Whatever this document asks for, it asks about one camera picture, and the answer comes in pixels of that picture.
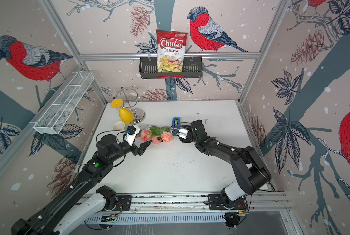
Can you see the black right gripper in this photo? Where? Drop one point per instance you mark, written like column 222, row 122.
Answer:
column 187, row 127

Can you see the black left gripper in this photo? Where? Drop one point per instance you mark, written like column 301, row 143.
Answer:
column 142, row 147

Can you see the blue tape dispenser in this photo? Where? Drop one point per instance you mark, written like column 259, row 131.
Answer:
column 175, row 122

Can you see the pink flower bouquet green stems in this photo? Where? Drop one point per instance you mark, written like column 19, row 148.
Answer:
column 156, row 134

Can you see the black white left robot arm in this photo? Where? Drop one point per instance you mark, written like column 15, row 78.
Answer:
column 59, row 217

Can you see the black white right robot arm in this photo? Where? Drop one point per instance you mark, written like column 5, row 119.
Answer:
column 250, row 171

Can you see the white ceramic mug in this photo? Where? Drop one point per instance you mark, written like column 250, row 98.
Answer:
column 118, row 126

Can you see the yellow plastic wine glass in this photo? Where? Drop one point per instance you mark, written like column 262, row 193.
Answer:
column 125, row 114

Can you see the Chuba cassava chips bag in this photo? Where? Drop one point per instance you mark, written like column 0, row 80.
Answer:
column 170, row 50

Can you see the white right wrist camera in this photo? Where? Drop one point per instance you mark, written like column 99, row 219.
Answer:
column 184, row 133

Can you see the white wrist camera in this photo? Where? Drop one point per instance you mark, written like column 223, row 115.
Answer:
column 130, row 134
column 184, row 133

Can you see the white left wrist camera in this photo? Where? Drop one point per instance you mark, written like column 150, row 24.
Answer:
column 130, row 134

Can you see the chrome wire glass rack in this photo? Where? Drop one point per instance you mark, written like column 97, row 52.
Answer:
column 131, row 100

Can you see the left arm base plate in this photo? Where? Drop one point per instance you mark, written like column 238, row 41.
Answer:
column 118, row 203

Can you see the black wire wall basket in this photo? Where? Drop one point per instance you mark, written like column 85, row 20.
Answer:
column 190, row 67

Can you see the aluminium front rail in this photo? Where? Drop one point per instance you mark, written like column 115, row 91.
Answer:
column 201, row 202

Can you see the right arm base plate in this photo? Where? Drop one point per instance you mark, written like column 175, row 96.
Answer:
column 221, row 202

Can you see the white mesh wall shelf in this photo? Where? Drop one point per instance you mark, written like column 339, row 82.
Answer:
column 66, row 100

